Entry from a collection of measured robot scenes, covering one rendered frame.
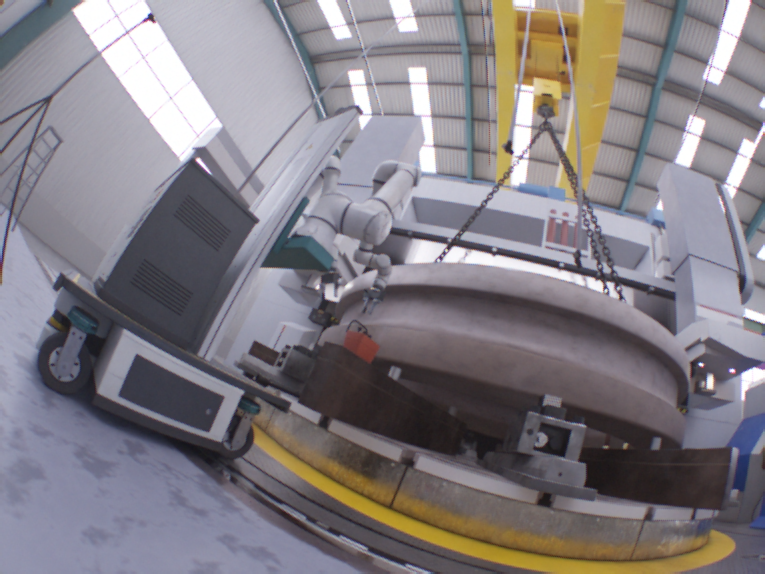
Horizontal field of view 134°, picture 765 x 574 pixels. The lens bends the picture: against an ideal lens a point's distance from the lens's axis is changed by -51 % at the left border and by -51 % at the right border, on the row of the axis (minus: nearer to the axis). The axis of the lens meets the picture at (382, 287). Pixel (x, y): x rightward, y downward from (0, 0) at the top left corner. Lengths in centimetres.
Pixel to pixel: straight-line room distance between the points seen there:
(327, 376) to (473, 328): 121
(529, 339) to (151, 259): 225
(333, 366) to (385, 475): 61
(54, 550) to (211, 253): 93
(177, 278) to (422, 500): 136
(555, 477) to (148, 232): 169
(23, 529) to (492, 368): 221
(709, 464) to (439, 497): 168
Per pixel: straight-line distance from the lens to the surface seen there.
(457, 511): 161
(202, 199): 112
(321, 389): 170
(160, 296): 106
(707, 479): 239
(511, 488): 158
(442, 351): 228
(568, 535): 175
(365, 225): 133
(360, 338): 183
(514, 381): 217
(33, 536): 57
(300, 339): 600
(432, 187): 953
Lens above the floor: 38
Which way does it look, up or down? 22 degrees up
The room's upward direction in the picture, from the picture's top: 23 degrees clockwise
